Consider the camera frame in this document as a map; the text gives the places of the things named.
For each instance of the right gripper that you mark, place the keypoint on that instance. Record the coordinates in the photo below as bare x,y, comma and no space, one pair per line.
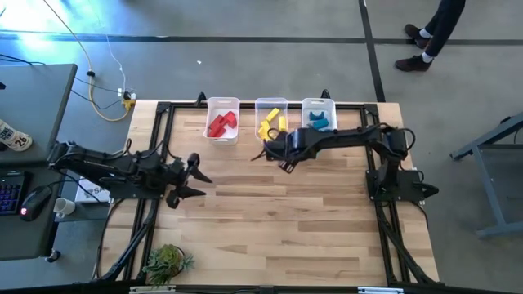
288,147

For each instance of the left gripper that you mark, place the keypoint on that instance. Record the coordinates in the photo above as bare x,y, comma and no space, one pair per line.
175,173

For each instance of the yellow wooden block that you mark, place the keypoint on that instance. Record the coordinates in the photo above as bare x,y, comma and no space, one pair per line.
263,130

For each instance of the yellow arch block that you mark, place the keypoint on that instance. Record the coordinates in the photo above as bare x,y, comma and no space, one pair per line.
265,123

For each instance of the red wooden block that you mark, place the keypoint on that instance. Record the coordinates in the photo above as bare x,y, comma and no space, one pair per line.
220,121
231,117
213,126
224,130
214,134

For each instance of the yellow long block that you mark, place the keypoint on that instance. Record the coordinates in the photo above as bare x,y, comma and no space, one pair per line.
273,114

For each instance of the blue wooden block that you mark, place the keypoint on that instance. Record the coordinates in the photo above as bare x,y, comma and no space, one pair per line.
321,124

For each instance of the blue arch block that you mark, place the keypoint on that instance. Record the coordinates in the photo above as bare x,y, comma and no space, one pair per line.
316,116

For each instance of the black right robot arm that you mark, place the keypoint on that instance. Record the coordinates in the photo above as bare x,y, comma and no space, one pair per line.
347,139

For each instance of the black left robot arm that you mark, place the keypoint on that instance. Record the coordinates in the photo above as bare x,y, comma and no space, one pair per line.
102,164

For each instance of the clear plastic bin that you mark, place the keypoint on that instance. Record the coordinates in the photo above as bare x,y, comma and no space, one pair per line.
271,104

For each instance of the white plastic bin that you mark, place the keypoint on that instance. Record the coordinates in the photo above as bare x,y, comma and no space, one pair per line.
216,104
327,107

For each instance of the black clamp knob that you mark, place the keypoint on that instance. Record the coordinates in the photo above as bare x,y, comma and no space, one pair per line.
324,94
201,99

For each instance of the green potted plant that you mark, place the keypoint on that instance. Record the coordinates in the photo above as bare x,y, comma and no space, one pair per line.
165,263

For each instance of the yellow extension socket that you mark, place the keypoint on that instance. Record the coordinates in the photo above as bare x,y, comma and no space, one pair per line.
128,104

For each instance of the white printed box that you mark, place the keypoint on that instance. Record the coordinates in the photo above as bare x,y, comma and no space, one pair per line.
92,194

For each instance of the white power adapter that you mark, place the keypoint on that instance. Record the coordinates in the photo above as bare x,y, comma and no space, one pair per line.
121,92

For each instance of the white mug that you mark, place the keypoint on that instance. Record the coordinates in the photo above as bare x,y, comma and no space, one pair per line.
64,206

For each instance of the black computer mouse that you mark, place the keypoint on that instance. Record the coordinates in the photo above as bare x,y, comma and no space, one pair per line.
34,202

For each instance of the person's shoe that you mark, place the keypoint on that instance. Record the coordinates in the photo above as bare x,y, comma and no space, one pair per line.
412,64
414,33

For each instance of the dark grey desk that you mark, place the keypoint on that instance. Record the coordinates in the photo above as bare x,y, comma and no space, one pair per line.
24,241

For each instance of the black keyboard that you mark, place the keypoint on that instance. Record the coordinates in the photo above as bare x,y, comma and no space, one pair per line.
10,192

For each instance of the white printed pouch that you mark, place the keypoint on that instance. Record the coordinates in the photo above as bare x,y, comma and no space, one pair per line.
14,138

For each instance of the person's leg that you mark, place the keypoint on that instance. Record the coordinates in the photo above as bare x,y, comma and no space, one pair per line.
445,22

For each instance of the silver metal bracket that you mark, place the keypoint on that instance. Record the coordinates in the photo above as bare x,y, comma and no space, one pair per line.
152,289
380,290

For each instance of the blue-grey table frame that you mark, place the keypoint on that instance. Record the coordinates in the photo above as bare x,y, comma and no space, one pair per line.
493,196

